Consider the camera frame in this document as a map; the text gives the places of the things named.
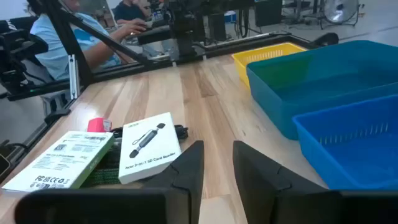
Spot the yellow slotted plastic basket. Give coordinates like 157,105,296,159
231,42,308,88

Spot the green braided cable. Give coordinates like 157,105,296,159
81,148,121,189

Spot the blue slotted plastic basket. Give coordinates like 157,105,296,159
292,94,398,191

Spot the person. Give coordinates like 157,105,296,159
26,0,149,82
113,0,153,26

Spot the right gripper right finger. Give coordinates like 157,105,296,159
232,140,398,224

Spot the teal plastic bin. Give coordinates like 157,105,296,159
246,39,398,141

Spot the black clamp handle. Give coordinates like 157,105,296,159
312,32,340,47

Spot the black machine on stand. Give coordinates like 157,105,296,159
0,18,49,94

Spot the small red packet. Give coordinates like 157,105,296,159
87,117,113,134

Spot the white card reader box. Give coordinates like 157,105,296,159
118,111,183,185

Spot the silver aluminium bracket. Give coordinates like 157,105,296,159
68,54,79,100

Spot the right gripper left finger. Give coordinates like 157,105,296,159
14,140,205,224

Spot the black equipment case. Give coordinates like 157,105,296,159
254,0,284,27

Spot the metal floor fan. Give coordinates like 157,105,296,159
320,0,361,27

